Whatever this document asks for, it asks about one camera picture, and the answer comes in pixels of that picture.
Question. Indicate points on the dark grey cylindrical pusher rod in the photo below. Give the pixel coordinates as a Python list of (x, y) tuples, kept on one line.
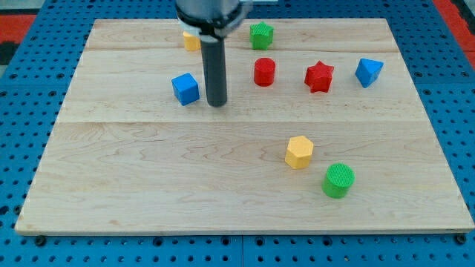
[(214, 70)]

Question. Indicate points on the blue cube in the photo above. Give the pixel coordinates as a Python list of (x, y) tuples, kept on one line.
[(185, 88)]

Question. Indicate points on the yellow block behind rod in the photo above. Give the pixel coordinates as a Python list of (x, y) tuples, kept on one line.
[(191, 42)]

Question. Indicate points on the green star block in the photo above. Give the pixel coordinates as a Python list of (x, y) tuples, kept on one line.
[(261, 35)]

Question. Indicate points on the red cylinder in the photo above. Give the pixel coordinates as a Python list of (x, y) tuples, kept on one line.
[(264, 71)]

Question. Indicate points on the red star block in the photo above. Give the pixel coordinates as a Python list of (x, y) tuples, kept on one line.
[(319, 77)]

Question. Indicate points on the yellow hexagonal block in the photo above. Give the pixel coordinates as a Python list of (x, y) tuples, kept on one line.
[(299, 152)]

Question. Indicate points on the light wooden board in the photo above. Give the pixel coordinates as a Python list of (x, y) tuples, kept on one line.
[(126, 158)]

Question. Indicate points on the blue triangular prism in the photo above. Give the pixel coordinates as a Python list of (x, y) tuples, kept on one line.
[(368, 71)]

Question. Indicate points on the green cylinder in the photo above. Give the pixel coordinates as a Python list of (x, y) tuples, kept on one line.
[(338, 180)]

